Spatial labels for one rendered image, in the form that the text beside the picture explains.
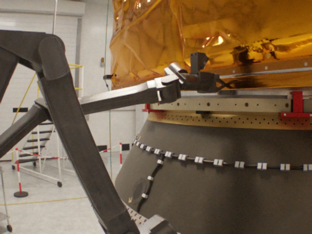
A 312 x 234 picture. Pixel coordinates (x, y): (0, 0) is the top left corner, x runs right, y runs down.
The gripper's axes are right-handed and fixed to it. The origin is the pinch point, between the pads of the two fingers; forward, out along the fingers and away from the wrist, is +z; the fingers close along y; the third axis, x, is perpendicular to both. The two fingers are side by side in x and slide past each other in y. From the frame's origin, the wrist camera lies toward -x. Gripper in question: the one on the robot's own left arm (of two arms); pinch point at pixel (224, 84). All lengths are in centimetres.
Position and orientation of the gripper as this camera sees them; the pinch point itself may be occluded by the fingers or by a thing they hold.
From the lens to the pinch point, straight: 101.0
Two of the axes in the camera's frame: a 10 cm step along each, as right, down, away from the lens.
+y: -4.9, -0.4, 8.7
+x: 0.0, 10.0, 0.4
